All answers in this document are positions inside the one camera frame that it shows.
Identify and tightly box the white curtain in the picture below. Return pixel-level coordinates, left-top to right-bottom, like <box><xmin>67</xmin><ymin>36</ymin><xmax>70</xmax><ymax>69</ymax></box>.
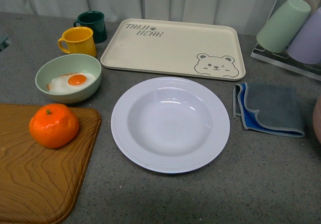
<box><xmin>1</xmin><ymin>0</ymin><xmax>320</xmax><ymax>35</ymax></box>

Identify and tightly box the wooden cutting board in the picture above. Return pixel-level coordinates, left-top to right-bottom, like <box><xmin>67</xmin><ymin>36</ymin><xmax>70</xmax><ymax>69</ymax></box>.
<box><xmin>1</xmin><ymin>103</ymin><xmax>101</xmax><ymax>223</ymax></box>

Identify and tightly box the light green plastic cup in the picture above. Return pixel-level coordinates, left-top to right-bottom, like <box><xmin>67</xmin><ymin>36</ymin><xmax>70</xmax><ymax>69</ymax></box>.
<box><xmin>256</xmin><ymin>0</ymin><xmax>311</xmax><ymax>53</ymax></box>

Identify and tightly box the white round deep plate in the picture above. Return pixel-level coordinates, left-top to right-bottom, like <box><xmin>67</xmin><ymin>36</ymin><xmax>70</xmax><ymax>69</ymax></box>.
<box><xmin>111</xmin><ymin>77</ymin><xmax>230</xmax><ymax>174</ymax></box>

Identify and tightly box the clear acrylic cup rack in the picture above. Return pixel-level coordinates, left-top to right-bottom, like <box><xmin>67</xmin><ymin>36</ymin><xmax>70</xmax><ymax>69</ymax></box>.
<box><xmin>251</xmin><ymin>0</ymin><xmax>320</xmax><ymax>81</ymax></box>

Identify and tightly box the light green bowl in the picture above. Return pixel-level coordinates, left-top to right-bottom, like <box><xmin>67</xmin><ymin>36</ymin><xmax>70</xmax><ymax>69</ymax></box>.
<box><xmin>35</xmin><ymin>54</ymin><xmax>102</xmax><ymax>104</ymax></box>

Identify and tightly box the dark green enamel mug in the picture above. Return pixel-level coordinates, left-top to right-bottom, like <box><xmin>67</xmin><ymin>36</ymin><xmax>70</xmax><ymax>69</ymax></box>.
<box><xmin>73</xmin><ymin>11</ymin><xmax>107</xmax><ymax>44</ymax></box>

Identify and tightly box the yellow enamel mug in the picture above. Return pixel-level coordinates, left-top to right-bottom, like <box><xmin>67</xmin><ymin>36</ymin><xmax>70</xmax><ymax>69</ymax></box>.
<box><xmin>57</xmin><ymin>27</ymin><xmax>97</xmax><ymax>57</ymax></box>

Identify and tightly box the fake fried egg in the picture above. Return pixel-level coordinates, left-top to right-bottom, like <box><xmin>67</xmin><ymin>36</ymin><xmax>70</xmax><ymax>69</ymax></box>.
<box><xmin>47</xmin><ymin>73</ymin><xmax>96</xmax><ymax>94</ymax></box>

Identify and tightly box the grey and blue cloth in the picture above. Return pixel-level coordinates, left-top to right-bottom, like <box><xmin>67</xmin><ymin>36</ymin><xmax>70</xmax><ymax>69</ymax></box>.
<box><xmin>232</xmin><ymin>82</ymin><xmax>305</xmax><ymax>138</ymax></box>

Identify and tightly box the lavender plastic cup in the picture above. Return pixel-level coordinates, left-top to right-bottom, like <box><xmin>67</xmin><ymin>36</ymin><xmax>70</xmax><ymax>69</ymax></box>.
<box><xmin>287</xmin><ymin>8</ymin><xmax>320</xmax><ymax>64</ymax></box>

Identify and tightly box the pink brown bowl edge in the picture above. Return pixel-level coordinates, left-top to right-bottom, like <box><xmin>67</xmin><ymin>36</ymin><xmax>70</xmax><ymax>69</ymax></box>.
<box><xmin>312</xmin><ymin>97</ymin><xmax>321</xmax><ymax>143</ymax></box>

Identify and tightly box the orange mandarin fruit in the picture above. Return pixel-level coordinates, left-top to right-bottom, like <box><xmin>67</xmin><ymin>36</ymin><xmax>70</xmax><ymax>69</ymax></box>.
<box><xmin>29</xmin><ymin>103</ymin><xmax>79</xmax><ymax>148</ymax></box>

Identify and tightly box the beige bear serving tray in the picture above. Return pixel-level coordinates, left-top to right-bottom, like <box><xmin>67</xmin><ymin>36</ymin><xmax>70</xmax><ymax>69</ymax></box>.
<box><xmin>100</xmin><ymin>19</ymin><xmax>246</xmax><ymax>81</ymax></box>

